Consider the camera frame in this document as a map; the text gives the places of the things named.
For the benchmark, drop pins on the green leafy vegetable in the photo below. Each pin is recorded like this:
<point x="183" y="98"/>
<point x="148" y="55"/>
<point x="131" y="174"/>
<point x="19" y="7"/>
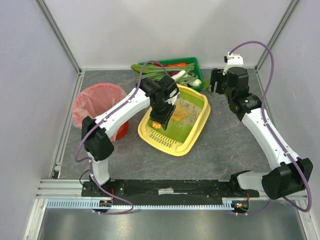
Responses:
<point x="140" y="68"/>

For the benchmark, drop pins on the purple onion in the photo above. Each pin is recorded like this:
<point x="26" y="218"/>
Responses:
<point x="174" y="73"/>

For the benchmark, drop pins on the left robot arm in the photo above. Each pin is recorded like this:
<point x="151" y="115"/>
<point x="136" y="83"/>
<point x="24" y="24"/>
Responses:
<point x="96" y="132"/>

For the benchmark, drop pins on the orange carrot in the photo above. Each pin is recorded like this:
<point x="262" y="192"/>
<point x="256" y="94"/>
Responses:
<point x="181" y="64"/>

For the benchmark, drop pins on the green long beans bunch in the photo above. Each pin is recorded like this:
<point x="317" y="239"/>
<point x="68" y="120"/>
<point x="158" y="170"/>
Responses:
<point x="161" y="72"/>

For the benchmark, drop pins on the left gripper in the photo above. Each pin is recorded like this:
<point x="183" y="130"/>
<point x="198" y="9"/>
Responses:
<point x="161" y="114"/>

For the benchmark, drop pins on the yellow green litter box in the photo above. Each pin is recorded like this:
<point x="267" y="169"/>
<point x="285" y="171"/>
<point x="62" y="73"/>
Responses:
<point x="177" y="139"/>

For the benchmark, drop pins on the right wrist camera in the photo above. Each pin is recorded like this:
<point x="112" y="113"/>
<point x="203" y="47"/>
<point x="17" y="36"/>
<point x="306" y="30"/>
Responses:
<point x="232" y="60"/>

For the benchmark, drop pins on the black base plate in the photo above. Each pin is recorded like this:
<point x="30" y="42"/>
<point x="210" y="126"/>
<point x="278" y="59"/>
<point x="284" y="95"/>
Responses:
<point x="126" y="188"/>

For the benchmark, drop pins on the green plastic crate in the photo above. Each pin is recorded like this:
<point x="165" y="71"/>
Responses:
<point x="187" y="60"/>

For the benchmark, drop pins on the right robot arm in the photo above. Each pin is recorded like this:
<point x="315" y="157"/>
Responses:
<point x="284" y="178"/>

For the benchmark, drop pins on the orange litter scoop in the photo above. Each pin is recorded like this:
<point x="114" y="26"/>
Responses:
<point x="178" y="115"/>

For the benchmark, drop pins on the white scallion stalk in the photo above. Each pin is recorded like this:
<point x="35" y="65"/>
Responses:
<point x="180" y="75"/>

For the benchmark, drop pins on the red mesh trash bin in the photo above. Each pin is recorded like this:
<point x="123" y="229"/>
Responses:
<point x="95" y="107"/>

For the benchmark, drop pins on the white radish with leaves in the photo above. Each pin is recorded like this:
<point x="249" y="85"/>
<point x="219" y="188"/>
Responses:
<point x="203" y="83"/>

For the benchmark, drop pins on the cat litter pile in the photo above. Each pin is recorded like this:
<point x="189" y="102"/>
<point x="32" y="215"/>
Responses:
<point x="193" y="111"/>

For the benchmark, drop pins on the red chili pepper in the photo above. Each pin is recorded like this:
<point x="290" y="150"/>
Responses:
<point x="160" y="64"/>

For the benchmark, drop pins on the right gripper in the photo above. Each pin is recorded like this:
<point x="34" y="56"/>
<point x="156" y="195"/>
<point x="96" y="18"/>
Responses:
<point x="217" y="81"/>

